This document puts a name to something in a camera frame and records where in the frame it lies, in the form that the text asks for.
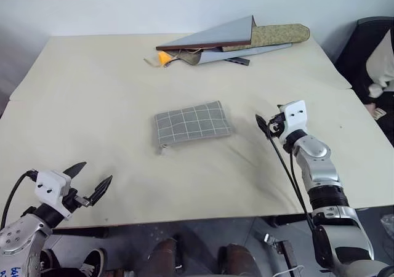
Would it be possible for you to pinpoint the yellow small object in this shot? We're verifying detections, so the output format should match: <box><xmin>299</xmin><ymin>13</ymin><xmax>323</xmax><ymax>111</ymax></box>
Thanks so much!
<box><xmin>157</xmin><ymin>51</ymin><xmax>172</xmax><ymax>68</ymax></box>

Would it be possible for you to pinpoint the dark brown rounded shape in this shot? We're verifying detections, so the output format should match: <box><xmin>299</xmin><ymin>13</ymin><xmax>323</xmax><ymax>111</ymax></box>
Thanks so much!
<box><xmin>219</xmin><ymin>243</ymin><xmax>257</xmax><ymax>277</ymax></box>
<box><xmin>149</xmin><ymin>238</ymin><xmax>179</xmax><ymax>277</ymax></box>

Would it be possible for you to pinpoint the black flat bar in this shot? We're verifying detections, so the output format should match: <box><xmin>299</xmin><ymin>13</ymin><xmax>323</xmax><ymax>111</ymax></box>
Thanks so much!
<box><xmin>223</xmin><ymin>57</ymin><xmax>251</xmax><ymax>67</ymax></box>

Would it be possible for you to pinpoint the person in black white jacket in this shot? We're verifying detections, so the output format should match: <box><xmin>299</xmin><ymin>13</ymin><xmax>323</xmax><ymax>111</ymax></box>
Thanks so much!
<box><xmin>364</xmin><ymin>26</ymin><xmax>394</xmax><ymax>124</ymax></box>

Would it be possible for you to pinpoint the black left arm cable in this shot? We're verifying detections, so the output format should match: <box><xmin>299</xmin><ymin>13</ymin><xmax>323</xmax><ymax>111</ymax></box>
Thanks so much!
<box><xmin>0</xmin><ymin>169</ymin><xmax>39</xmax><ymax>228</ymax></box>

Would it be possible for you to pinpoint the metal table clamp bracket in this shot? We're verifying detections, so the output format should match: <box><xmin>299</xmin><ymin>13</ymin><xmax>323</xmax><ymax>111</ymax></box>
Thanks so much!
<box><xmin>262</xmin><ymin>232</ymin><xmax>298</xmax><ymax>277</ymax></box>

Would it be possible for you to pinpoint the grey checked fabric pouch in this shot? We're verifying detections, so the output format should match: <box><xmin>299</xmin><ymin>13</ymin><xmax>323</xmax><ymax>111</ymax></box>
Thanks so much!
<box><xmin>153</xmin><ymin>100</ymin><xmax>233</xmax><ymax>156</ymax></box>

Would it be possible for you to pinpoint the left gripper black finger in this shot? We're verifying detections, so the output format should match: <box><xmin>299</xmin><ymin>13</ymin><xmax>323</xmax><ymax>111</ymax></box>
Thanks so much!
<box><xmin>87</xmin><ymin>175</ymin><xmax>113</xmax><ymax>207</ymax></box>
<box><xmin>63</xmin><ymin>161</ymin><xmax>87</xmax><ymax>180</ymax></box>

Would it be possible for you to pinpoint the black chair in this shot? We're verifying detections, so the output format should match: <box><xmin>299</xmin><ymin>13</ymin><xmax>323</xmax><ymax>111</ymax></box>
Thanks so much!
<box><xmin>334</xmin><ymin>16</ymin><xmax>394</xmax><ymax>89</ymax></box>

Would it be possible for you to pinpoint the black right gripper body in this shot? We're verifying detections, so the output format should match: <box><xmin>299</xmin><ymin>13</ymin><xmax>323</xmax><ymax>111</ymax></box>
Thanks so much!
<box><xmin>268</xmin><ymin>111</ymin><xmax>289</xmax><ymax>142</ymax></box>

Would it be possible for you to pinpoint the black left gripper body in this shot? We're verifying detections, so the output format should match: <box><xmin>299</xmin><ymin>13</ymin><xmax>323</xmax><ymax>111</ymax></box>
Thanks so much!
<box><xmin>63</xmin><ymin>188</ymin><xmax>93</xmax><ymax>214</ymax></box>

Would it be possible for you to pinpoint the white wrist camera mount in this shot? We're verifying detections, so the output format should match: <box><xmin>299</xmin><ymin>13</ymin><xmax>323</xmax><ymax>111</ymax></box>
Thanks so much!
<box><xmin>33</xmin><ymin>170</ymin><xmax>73</xmax><ymax>221</ymax></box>
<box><xmin>278</xmin><ymin>100</ymin><xmax>308</xmax><ymax>144</ymax></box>

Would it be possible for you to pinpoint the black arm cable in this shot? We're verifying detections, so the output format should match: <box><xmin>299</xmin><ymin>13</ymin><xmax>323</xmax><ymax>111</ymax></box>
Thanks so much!
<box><xmin>267</xmin><ymin>120</ymin><xmax>318</xmax><ymax>230</ymax></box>
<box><xmin>0</xmin><ymin>169</ymin><xmax>39</xmax><ymax>228</ymax></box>

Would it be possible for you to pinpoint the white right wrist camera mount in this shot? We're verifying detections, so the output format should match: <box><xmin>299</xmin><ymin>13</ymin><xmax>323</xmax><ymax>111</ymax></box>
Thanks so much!
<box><xmin>278</xmin><ymin>100</ymin><xmax>308</xmax><ymax>144</ymax></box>

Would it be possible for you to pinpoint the clear plastic bag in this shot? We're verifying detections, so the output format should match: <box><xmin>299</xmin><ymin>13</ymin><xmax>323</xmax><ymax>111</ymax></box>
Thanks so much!
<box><xmin>380</xmin><ymin>212</ymin><xmax>394</xmax><ymax>261</ymax></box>

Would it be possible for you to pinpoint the grey-blue board with brown edge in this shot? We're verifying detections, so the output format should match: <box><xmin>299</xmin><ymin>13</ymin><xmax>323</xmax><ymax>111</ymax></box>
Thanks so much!
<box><xmin>155</xmin><ymin>15</ymin><xmax>258</xmax><ymax>52</ymax></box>

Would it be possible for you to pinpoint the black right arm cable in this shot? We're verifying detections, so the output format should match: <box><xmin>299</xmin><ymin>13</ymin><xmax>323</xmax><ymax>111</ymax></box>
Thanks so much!
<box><xmin>267</xmin><ymin>120</ymin><xmax>318</xmax><ymax>230</ymax></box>

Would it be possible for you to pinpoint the black sneaker with white laces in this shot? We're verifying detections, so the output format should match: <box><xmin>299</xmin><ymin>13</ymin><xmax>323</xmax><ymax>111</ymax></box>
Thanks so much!
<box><xmin>80</xmin><ymin>247</ymin><xmax>107</xmax><ymax>277</ymax></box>
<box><xmin>39</xmin><ymin>248</ymin><xmax>55</xmax><ymax>273</ymax></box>

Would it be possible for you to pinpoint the thin white cable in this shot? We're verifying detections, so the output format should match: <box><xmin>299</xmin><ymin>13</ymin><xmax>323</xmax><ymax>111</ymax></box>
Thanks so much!
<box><xmin>278</xmin><ymin>265</ymin><xmax>306</xmax><ymax>277</ymax></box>

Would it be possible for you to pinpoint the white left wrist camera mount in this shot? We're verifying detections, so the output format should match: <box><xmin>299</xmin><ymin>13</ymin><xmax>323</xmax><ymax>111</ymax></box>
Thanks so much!
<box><xmin>33</xmin><ymin>170</ymin><xmax>73</xmax><ymax>221</ymax></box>

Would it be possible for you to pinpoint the grey-blue flat board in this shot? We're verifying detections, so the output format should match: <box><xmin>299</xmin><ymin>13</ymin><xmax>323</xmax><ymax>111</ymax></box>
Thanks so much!
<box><xmin>198</xmin><ymin>42</ymin><xmax>294</xmax><ymax>66</ymax></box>

